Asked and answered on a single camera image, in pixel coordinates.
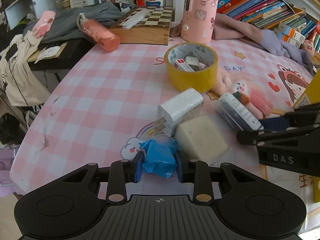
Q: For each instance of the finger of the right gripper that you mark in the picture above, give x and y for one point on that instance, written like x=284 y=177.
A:
x=308 y=113
x=254 y=137

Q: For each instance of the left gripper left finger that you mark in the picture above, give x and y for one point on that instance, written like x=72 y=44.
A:
x=121 y=173

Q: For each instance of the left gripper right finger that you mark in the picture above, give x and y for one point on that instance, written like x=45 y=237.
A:
x=196 y=172

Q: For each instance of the blue wrapper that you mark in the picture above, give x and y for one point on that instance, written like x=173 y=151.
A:
x=159 y=156

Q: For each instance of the white cylindrical tube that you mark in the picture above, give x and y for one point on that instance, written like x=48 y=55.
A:
x=236 y=114

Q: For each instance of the white power adapter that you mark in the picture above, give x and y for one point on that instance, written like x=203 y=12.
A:
x=182 y=107

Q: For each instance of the yellow cardboard box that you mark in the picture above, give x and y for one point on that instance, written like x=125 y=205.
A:
x=311 y=94

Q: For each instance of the pink pig plush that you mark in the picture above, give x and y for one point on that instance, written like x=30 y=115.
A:
x=308 y=46

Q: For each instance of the orange white box lower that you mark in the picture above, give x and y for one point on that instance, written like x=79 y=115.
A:
x=286 y=38

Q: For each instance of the orange white box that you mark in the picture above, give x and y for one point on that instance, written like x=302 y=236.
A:
x=286 y=38
x=292 y=33

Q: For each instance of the orange white box upper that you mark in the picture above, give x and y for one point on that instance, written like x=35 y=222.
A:
x=292 y=33

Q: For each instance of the pink plush glove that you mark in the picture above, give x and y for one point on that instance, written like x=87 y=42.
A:
x=249 y=94

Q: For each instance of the yellow tape roll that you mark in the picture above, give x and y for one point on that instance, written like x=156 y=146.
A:
x=201 y=80

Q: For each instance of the small red white box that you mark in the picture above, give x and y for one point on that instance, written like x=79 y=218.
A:
x=180 y=64

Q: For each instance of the purple pink cloth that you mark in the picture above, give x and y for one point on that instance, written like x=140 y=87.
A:
x=227 y=28

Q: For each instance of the pink bottle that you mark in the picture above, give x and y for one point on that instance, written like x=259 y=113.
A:
x=98 y=33

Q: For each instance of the cream tote bag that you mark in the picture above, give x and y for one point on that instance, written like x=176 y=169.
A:
x=21 y=86

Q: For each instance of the row of leaning books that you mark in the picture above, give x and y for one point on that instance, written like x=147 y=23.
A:
x=265 y=14

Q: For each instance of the wooden chessboard box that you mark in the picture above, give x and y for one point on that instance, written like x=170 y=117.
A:
x=154 y=29

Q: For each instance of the white pencil case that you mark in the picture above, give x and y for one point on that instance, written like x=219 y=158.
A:
x=132 y=20

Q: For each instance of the pink cylindrical humidifier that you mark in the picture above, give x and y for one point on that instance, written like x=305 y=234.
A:
x=198 y=20

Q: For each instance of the grey cloth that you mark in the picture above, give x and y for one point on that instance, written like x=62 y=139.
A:
x=66 y=24

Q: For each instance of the pink glove on cloth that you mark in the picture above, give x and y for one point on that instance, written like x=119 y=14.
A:
x=44 y=24

